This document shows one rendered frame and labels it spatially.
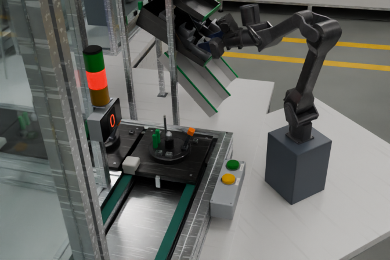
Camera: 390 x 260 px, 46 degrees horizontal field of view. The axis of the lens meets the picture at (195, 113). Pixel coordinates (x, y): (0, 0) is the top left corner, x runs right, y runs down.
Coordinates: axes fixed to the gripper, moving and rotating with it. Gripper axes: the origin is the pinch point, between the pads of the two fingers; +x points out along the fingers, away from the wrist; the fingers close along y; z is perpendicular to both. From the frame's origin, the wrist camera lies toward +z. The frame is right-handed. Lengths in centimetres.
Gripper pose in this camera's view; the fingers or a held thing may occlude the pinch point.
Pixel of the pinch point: (211, 40)
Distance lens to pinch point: 157.1
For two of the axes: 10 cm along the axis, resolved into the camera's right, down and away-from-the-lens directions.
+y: -4.2, 5.0, -7.5
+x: -8.7, 0.0, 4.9
